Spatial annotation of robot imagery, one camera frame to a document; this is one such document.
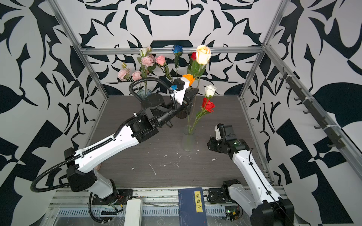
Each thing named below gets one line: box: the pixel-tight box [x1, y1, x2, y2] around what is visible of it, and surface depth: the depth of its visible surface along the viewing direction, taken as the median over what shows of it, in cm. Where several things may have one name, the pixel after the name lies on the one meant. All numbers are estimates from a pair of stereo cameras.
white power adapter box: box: [123, 198, 143, 226], surface depth 68 cm
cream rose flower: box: [189, 44, 212, 133], surface depth 44 cm
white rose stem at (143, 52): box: [139, 47, 148, 58], surface depth 89 cm
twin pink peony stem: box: [117, 62, 143, 91], surface depth 88 cm
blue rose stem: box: [171, 45, 184, 80], surface depth 87 cm
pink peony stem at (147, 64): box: [136, 46, 157, 95], surface depth 87 cm
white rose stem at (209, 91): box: [190, 84, 217, 134], surface depth 66 cm
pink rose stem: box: [156, 55, 173, 84], surface depth 83 cm
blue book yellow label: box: [178, 187, 208, 226], surface depth 71 cm
